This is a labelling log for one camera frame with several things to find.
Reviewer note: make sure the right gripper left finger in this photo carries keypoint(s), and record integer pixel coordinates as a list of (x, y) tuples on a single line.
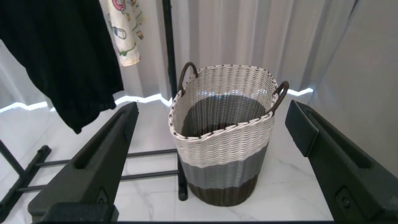
[(93, 177)]

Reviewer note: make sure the black garment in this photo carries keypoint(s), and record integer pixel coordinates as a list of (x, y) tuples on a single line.
[(62, 56)]

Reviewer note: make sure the cream printed garment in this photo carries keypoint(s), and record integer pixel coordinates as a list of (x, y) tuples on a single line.
[(127, 31)]

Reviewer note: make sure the black clothes rack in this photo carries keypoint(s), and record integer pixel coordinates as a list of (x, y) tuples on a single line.
[(169, 46)]

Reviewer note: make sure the white curtain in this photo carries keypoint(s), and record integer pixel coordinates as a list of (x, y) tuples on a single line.
[(248, 37)]

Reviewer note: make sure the white laundry basket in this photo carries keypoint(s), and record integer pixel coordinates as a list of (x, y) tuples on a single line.
[(224, 140)]

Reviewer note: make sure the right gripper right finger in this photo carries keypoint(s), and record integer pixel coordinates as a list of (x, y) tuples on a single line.
[(345, 177)]

